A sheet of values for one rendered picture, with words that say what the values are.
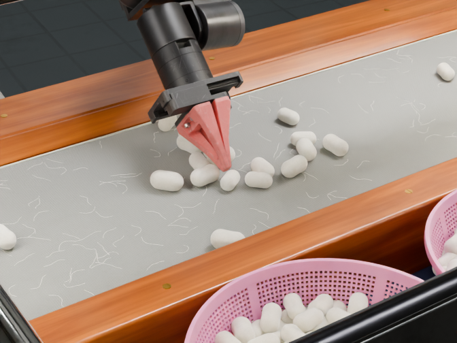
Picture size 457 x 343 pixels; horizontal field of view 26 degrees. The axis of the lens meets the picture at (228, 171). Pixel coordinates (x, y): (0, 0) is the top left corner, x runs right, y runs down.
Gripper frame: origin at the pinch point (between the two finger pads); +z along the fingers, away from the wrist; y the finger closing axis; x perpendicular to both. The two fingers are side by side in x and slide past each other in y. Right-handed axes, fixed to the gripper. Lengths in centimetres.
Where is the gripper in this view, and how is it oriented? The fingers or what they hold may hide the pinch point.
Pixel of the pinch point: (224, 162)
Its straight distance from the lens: 112.3
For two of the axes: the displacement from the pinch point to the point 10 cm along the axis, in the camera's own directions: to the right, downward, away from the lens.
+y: 8.5, -2.7, 4.6
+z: 4.0, 8.9, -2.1
